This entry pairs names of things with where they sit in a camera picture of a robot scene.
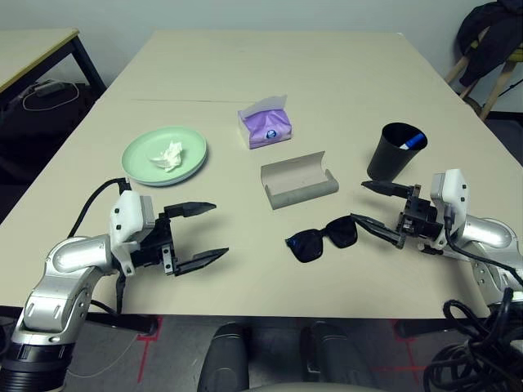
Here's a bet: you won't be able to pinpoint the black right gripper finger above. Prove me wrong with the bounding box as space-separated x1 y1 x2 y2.
360 180 422 201
350 212 408 249

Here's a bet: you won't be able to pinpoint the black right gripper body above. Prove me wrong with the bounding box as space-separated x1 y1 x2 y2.
395 185 445 241

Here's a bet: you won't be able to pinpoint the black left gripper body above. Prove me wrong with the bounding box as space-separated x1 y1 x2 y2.
130 207 181 277

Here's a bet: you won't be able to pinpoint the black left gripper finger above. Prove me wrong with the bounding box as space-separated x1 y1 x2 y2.
174 247 230 277
163 201 217 220

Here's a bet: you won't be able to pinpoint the white tissue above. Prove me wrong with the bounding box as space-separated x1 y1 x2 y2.
147 140 185 173

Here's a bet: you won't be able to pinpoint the black sunglasses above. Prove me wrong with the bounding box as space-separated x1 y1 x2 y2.
284 215 360 265

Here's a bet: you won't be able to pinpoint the light green plate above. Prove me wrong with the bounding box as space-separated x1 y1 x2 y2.
121 125 209 187

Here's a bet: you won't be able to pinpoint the black plastic cup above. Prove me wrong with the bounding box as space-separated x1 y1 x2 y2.
366 122 429 182

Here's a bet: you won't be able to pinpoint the blue marker in cup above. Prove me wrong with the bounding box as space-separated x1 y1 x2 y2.
398 132 425 150

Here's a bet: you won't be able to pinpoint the black table foot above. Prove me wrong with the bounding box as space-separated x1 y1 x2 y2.
83 312 159 336
394 317 450 339

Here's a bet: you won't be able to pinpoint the grey open glasses case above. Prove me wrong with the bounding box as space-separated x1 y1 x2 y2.
260 150 340 211

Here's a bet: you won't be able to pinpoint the dark grey robot left leg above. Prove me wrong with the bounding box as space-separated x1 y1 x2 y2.
198 322 250 391

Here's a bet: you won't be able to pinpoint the dark grey robot leg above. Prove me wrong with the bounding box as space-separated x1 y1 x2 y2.
198 322 250 391
300 321 369 387

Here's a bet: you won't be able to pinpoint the purple tissue pack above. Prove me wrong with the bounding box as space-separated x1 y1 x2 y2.
237 94 294 151

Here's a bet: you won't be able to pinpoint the dark grey robot right leg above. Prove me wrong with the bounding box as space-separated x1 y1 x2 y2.
300 321 369 387

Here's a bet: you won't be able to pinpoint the wooden stool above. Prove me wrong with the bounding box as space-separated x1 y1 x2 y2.
445 28 523 122

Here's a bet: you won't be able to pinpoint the grey power adapter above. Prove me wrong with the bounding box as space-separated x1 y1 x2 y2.
34 80 69 97

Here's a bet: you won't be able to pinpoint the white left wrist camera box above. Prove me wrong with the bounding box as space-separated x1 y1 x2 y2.
108 189 159 274

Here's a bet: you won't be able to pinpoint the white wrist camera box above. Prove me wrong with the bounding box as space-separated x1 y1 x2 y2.
431 169 471 252
108 189 159 274

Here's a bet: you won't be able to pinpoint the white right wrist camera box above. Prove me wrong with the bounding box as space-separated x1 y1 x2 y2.
431 169 471 252

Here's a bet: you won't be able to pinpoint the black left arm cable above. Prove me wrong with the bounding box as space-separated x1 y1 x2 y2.
67 177 132 315

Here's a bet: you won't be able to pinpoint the white cable loop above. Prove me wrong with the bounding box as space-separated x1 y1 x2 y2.
22 81 79 111

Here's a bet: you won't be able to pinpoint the beige side table black frame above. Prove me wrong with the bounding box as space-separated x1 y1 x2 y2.
0 27 107 103

